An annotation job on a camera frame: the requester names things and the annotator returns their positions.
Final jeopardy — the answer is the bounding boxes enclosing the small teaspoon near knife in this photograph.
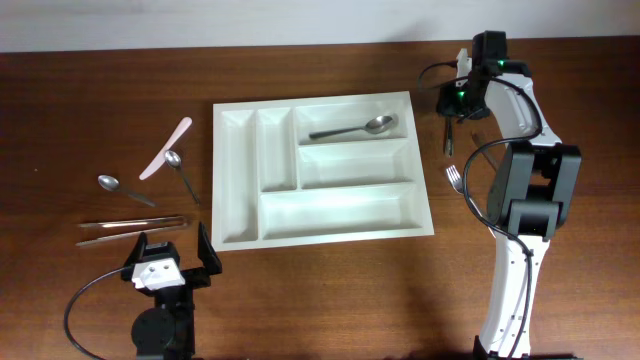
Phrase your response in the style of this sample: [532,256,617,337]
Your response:
[164,150,201,205]

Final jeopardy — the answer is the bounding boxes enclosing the small teaspoon far left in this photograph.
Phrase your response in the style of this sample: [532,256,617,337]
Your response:
[98,174,156,207]

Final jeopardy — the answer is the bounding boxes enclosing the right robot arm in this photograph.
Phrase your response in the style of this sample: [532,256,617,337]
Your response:
[436,31,582,359]

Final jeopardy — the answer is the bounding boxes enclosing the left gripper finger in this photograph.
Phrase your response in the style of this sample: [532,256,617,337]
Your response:
[123,232,148,268]
[198,222,223,275]

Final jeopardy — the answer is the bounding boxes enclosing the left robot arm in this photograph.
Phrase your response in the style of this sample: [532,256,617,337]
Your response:
[121,224,222,359]

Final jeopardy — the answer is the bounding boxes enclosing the fork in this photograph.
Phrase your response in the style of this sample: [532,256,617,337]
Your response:
[445,165,483,215]
[471,132,499,171]

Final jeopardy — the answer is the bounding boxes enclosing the white plastic cutlery tray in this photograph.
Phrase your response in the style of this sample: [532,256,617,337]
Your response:
[211,92,434,251]

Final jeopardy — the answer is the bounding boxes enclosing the pink plastic knife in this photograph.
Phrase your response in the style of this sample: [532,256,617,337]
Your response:
[138,117,193,180]

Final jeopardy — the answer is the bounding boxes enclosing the large spoon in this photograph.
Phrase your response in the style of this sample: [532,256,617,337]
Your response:
[309,115,396,140]
[443,117,454,158]

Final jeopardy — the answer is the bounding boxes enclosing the metal tongs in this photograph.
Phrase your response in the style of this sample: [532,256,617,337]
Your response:
[76,215,190,247]

